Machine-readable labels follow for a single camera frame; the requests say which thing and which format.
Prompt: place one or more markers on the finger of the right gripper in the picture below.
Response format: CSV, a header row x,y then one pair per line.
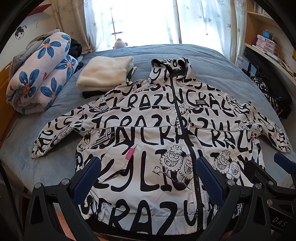
x,y
256,174
285,163

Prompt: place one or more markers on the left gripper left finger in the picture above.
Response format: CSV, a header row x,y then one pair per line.
x,y
42,221

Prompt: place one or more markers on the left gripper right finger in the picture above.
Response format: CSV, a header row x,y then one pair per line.
x,y
253,224

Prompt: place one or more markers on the white black graffiti jacket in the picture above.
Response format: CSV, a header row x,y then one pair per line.
x,y
148,135

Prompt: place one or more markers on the black white patterned clothes pile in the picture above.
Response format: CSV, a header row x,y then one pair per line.
x,y
260,72

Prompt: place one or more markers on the blue bed blanket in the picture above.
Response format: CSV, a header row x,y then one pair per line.
x,y
209,67

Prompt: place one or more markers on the white blue cardboard box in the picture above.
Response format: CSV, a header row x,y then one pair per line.
x,y
242,63

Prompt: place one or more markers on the pink drawer box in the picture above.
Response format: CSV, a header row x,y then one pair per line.
x,y
267,45

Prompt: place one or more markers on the wooden bookshelf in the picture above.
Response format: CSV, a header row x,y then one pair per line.
x,y
259,22

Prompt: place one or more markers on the black folded garment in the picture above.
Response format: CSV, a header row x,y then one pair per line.
x,y
89,94

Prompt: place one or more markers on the blue floral folded quilt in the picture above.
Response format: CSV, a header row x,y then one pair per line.
x,y
41,77

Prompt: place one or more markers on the cream fluffy folded sweater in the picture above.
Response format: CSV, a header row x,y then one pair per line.
x,y
104,73

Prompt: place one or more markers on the black fuzzy garment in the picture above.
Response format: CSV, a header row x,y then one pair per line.
x,y
75,49

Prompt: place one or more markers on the white plush toy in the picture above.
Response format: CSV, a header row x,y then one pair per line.
x,y
120,44

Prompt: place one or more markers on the white sheer curtain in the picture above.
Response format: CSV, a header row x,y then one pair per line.
x,y
218,25

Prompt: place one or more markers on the beige floral curtain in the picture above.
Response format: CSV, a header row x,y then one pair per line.
x,y
70,18

